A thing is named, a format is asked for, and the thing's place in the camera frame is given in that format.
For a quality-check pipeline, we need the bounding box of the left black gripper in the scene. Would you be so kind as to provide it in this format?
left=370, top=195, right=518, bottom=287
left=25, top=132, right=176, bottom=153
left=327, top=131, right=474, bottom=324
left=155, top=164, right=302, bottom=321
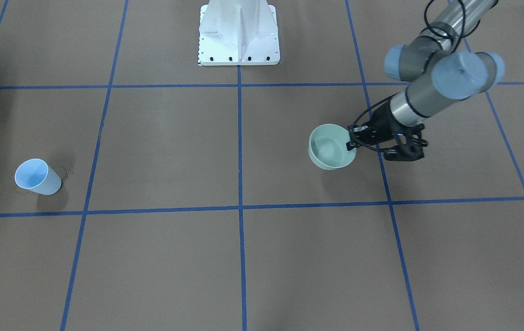
left=348, top=102, right=424, bottom=148

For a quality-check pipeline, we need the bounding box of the light green bowl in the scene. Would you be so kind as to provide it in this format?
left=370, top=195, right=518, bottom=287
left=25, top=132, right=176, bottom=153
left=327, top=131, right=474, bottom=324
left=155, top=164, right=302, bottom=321
left=307, top=124, right=357, bottom=171

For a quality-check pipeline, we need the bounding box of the light blue cup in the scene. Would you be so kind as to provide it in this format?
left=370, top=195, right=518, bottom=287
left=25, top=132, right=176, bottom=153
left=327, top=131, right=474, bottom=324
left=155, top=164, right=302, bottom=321
left=14, top=159, right=63, bottom=195

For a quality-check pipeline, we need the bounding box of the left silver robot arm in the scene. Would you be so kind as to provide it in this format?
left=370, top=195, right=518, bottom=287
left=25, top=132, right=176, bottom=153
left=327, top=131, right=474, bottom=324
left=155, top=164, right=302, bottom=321
left=346, top=0, right=506, bottom=159

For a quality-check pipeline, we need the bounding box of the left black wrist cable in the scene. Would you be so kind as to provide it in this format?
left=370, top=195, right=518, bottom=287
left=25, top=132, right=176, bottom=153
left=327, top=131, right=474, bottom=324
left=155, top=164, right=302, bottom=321
left=423, top=0, right=492, bottom=40

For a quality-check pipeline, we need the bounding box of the white camera pedestal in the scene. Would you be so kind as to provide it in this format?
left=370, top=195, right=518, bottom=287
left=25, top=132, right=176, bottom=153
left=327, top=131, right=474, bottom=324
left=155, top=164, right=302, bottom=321
left=197, top=0, right=281, bottom=66

